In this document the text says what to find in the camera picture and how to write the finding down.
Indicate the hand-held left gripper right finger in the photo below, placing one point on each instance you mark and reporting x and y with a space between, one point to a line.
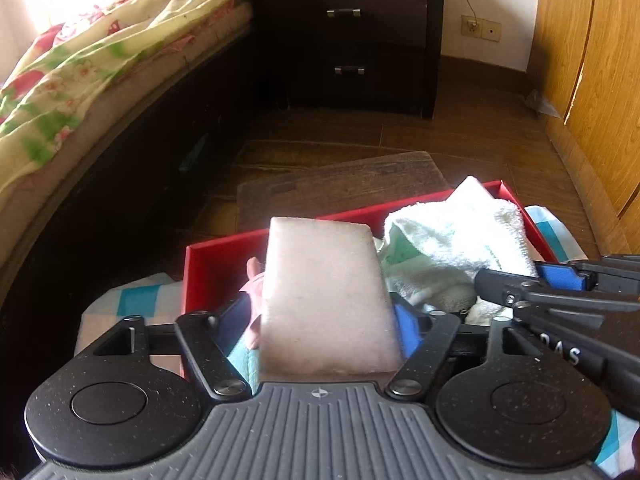
407 332

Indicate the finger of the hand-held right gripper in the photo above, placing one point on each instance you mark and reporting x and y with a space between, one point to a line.
560 275
500 285

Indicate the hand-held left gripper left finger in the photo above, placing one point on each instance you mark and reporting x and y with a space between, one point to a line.
236 312

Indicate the light blue cloth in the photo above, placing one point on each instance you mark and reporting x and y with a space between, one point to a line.
242 360

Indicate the red box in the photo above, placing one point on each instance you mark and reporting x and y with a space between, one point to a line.
215 260

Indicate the white towel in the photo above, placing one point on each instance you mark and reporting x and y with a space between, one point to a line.
450 235

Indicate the white sponge block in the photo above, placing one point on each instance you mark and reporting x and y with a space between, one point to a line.
325 300

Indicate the pink soft toy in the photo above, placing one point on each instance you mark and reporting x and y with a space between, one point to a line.
254 285

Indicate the cream plush toy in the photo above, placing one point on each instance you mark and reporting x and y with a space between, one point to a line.
450 302

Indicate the blue white checkered cloth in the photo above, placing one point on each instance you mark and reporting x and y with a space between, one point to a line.
130 300

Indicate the dark wooden bed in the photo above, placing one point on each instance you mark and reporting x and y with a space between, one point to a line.
125 190

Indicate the clear plastic bag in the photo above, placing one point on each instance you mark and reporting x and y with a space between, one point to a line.
542 105

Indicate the wooden wardrobe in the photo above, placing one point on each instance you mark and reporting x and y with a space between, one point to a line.
600 85

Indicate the dark wooden nightstand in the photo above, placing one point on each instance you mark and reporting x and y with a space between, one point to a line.
375 40

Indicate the bed with floral blanket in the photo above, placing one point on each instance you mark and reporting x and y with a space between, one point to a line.
75 60

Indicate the wall socket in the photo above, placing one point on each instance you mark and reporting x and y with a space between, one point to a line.
481 28

